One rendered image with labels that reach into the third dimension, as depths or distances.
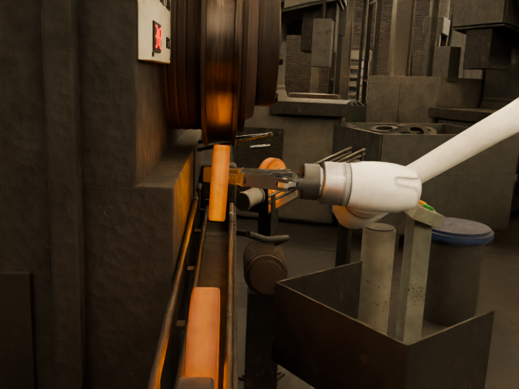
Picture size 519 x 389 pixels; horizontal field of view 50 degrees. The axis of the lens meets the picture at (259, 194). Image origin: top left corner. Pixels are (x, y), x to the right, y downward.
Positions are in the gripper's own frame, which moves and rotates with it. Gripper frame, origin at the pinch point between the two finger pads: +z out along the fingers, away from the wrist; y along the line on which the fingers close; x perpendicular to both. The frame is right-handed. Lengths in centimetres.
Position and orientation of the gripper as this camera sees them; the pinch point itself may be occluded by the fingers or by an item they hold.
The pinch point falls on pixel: (220, 174)
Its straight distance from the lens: 114.8
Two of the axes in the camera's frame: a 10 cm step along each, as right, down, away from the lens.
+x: 0.9, -9.7, -2.1
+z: -9.9, -0.7, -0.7
